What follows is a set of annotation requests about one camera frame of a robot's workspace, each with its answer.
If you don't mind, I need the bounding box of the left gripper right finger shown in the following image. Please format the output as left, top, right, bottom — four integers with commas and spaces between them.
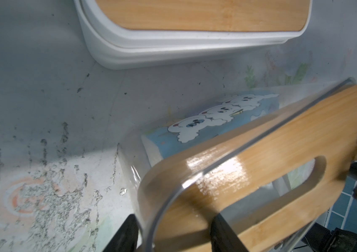
210, 214, 249, 252

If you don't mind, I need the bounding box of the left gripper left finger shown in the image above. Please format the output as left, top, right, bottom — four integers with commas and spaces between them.
103, 214, 139, 252

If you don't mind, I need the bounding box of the dark bamboo lid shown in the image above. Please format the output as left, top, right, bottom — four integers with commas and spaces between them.
138, 83, 357, 252

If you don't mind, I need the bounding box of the clear plastic tissue box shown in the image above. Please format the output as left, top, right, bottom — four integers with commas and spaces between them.
119, 78, 357, 252

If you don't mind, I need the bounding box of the blue tissue pack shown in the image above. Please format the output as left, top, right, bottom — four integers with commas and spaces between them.
141, 91, 279, 167

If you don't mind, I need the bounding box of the white tissue box base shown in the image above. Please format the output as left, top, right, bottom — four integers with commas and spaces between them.
75, 1, 308, 70

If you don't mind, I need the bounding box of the bamboo tissue box lid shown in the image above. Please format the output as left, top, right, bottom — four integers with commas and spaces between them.
96, 0, 311, 32

